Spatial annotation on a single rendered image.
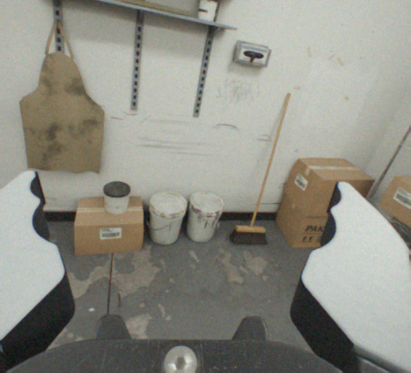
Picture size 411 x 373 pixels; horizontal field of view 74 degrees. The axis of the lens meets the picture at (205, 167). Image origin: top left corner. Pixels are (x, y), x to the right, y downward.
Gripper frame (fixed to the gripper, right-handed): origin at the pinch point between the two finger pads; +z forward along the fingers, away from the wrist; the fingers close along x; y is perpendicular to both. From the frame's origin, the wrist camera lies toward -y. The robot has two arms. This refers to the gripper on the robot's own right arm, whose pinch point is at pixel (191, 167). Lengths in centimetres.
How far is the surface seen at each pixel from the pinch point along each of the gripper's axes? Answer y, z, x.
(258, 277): 177, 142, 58
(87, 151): 85, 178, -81
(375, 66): 19, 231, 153
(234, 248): 174, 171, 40
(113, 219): 131, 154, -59
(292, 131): 77, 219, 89
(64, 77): 30, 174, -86
